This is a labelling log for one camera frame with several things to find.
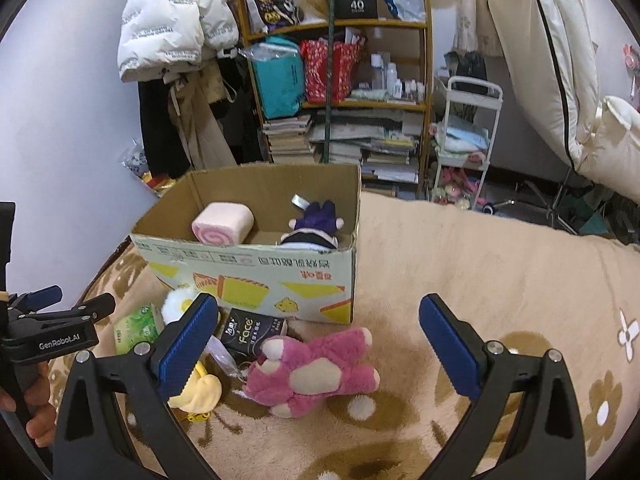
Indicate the light curtain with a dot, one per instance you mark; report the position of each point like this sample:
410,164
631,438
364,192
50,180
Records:
465,20

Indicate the stack of books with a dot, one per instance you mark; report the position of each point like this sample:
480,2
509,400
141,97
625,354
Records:
287,140

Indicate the white puffer jacket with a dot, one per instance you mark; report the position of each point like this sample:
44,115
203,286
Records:
165,15

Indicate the black hanging garment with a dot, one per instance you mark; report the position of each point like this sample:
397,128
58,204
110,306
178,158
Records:
157,130

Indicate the wooden shelf rack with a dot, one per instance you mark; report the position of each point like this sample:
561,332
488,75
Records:
380,22

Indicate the pink swirl roll plush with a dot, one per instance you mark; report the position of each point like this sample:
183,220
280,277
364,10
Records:
225,220

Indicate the pile of pink toys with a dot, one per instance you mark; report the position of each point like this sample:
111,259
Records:
457,182

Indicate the red patterned bag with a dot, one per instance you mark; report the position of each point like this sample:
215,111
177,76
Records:
320,75

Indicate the teal bin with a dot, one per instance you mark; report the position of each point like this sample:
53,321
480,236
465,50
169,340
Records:
600,222

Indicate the dark hanging clothes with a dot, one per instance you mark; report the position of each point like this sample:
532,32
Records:
242,110

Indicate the green pole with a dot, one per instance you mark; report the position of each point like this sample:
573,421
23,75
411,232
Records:
330,70

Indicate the printed cardboard box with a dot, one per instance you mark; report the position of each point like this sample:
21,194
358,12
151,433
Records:
300,280

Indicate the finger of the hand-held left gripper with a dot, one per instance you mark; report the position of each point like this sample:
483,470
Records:
85,310
45,296

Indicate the beige floral blanket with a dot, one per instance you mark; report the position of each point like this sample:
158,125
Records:
450,260

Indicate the pink desk fan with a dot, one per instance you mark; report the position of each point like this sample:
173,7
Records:
632,67

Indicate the teal shopping bag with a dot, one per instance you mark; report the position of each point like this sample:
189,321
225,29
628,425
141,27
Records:
280,85

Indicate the plastic bag of toys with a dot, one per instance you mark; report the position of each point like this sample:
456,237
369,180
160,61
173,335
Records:
137,162

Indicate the black tissue packet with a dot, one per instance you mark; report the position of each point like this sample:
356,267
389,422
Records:
250,332

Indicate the green tissue packet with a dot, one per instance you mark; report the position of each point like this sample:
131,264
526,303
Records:
137,327

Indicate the pile of books and papers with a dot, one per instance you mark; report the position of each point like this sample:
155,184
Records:
370,145

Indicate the purple dressed plush doll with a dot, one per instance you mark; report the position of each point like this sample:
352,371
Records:
315,217

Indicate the cream padded chair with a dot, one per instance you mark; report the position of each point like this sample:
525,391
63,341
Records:
565,60

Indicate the group of small bottles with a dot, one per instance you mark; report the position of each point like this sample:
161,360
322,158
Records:
395,82

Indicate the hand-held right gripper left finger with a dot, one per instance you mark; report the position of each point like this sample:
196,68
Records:
187,345

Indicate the pink bear plush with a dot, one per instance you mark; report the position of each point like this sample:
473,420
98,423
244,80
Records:
320,370

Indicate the clear plastic wrapper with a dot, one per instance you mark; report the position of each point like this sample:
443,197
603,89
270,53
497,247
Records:
222,355

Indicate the person's left hand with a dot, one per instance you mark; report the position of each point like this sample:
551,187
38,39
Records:
37,405

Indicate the white trolley cart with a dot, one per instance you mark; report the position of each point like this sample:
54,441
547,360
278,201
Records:
492,110

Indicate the black gift box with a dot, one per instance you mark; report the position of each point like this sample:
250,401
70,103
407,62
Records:
356,0

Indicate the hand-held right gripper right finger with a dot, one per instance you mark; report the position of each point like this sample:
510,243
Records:
447,345

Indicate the light blue folded cloth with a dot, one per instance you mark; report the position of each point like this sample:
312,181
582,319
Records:
462,137

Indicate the white and yellow duck plush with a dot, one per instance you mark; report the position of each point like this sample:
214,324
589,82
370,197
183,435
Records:
200,392

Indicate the beige hanging coat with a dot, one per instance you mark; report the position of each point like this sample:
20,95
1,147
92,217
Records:
200,125

